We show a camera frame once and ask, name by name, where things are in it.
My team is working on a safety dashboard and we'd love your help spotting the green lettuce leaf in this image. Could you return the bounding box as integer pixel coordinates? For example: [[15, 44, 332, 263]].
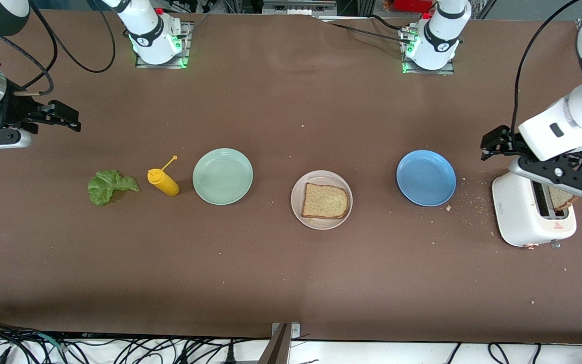
[[87, 169, 140, 206]]

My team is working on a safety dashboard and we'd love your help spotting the yellow mustard squeeze bottle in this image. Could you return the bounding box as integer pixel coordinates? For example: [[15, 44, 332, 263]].
[[147, 155, 180, 197]]

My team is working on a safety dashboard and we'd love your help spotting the brown bread slice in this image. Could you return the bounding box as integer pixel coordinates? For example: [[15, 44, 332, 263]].
[[301, 183, 349, 219], [549, 186, 575, 211]]

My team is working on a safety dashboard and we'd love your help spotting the blue plate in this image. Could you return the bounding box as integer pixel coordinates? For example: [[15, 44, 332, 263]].
[[396, 150, 457, 207]]

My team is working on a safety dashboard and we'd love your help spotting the mint green plate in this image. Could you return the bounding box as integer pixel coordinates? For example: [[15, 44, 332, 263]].
[[192, 148, 254, 206]]

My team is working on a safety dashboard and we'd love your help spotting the beige plate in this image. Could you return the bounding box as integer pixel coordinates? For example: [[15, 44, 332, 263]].
[[291, 170, 354, 230]]

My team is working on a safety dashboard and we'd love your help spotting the white two-slot toaster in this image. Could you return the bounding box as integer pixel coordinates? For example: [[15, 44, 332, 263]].
[[492, 169, 577, 249]]

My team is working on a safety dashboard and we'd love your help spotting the red box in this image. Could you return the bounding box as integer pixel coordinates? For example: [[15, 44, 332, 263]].
[[383, 0, 435, 13]]

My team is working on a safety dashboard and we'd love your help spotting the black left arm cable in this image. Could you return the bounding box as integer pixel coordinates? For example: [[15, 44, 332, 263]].
[[511, 0, 582, 132]]

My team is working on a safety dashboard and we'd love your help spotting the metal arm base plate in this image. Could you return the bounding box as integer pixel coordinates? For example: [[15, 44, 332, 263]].
[[401, 25, 456, 75], [136, 21, 191, 69]]

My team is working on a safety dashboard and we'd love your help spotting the black base cable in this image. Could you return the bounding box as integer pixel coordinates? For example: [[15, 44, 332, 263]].
[[321, 15, 414, 44]]

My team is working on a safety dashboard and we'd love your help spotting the green floor cable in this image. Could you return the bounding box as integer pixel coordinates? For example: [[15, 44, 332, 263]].
[[28, 333, 69, 350]]

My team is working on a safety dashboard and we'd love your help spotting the grey metal equipment frame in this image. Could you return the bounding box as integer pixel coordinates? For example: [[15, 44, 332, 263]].
[[261, 0, 340, 16]]

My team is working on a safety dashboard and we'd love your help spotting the aluminium camera post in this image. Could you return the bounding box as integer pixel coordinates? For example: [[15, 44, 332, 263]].
[[258, 322, 301, 364]]

